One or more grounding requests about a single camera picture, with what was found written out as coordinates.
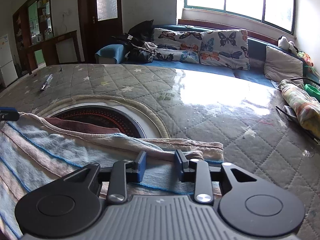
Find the right butterfly pillow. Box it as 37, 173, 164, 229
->
199, 29, 250, 70

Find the black bag on sofa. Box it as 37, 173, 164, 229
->
112, 20, 157, 63

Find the folded yellow floral cloth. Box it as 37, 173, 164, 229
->
278, 79, 319, 139

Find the orange green plush toy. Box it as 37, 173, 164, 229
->
297, 51, 314, 67

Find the blue sofa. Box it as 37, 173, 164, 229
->
95, 25, 318, 87

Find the butterfly pillow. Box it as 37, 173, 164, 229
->
151, 28, 202, 64
199, 29, 250, 70

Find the dark wooden cabinet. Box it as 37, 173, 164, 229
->
12, 0, 81, 74

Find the round table heater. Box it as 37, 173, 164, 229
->
37, 95, 170, 139

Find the black white pen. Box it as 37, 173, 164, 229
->
40, 74, 53, 92

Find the white refrigerator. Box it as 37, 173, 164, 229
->
0, 34, 18, 88

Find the blue striped sweater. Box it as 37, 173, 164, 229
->
1, 113, 223, 239

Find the dark wooden door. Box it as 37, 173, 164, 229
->
78, 0, 123, 63

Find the left butterfly pillow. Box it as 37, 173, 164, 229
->
151, 28, 202, 64

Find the white plush toy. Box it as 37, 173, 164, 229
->
278, 36, 299, 55

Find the grey cushion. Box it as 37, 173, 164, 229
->
264, 46, 303, 82

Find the green bowl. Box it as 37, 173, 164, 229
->
304, 84, 320, 101

